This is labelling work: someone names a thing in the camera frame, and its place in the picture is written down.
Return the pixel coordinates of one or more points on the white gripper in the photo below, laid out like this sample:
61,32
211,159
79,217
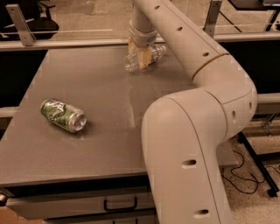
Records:
143,39

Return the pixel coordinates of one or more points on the clear plastic water bottle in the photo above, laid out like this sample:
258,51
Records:
131,62

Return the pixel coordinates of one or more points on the grey cabinet drawer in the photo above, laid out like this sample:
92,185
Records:
74,204

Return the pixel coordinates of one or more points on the crushed green soda can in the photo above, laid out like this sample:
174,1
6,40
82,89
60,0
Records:
64,115

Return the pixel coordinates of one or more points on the metal rail bracket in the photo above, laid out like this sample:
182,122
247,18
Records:
212,16
23,30

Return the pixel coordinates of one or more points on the dark desk top corner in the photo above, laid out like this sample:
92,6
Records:
252,5

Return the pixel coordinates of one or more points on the grey metal guard rail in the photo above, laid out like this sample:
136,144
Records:
12,46

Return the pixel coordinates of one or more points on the black stand leg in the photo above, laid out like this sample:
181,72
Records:
258,159

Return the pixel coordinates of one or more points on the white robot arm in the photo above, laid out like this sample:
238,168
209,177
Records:
181,131

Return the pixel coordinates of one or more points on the left metal rail bracket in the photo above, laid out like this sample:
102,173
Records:
23,30

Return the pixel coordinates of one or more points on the black office chair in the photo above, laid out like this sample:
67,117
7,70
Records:
36,14

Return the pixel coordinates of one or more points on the black drawer handle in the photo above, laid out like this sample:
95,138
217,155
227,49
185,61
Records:
117,206

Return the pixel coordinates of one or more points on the right metal rail bracket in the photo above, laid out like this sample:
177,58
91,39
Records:
212,16

